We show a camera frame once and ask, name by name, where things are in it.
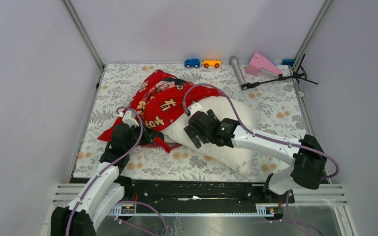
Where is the floral fern print sheet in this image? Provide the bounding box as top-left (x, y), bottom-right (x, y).
top-left (70, 63), bottom-right (308, 183)

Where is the black tripod stand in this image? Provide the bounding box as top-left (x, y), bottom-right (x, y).
top-left (241, 54), bottom-right (318, 90)

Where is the left aluminium frame post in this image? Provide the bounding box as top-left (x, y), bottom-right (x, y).
top-left (61, 0), bottom-right (105, 70)

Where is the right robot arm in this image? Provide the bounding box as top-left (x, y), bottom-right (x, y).
top-left (184, 110), bottom-right (327, 203)

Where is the pink wedge block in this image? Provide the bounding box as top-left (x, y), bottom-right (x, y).
top-left (245, 52), bottom-right (283, 77)

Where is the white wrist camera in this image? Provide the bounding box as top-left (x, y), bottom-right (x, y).
top-left (185, 103), bottom-right (203, 117)
top-left (118, 110), bottom-right (140, 127)

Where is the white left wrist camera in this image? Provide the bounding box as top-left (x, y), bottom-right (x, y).
top-left (118, 110), bottom-right (140, 127)

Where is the right aluminium frame post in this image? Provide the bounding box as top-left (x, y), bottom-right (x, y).
top-left (293, 0), bottom-right (333, 68)

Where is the red cartoon print pillowcase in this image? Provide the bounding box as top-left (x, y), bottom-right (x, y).
top-left (97, 69), bottom-right (224, 154)

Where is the slotted aluminium rail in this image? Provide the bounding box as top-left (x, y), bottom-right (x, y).
top-left (107, 204), bottom-right (277, 217)

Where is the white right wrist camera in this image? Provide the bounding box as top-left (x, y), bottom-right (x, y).
top-left (185, 103), bottom-right (203, 117)

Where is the silver microphone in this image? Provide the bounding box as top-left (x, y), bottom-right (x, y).
top-left (229, 56), bottom-right (246, 89)

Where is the blue toy car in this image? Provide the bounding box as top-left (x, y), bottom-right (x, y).
top-left (184, 59), bottom-right (201, 68)

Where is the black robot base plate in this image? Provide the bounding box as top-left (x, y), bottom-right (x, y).
top-left (123, 178), bottom-right (295, 211)

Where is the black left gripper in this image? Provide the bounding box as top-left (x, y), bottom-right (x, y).
top-left (125, 120), bottom-right (158, 152)

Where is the blue block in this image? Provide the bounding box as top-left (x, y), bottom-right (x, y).
top-left (281, 59), bottom-right (295, 66)

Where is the white pillow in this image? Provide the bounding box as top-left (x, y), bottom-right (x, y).
top-left (162, 96), bottom-right (262, 175)

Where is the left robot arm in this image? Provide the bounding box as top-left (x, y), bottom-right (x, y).
top-left (50, 123), bottom-right (158, 236)

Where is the yellow toy car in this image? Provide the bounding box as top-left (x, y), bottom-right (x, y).
top-left (201, 59), bottom-right (222, 68)

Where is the aluminium frame post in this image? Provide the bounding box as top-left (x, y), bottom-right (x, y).
top-left (61, 0), bottom-right (105, 70)
top-left (293, 0), bottom-right (333, 68)

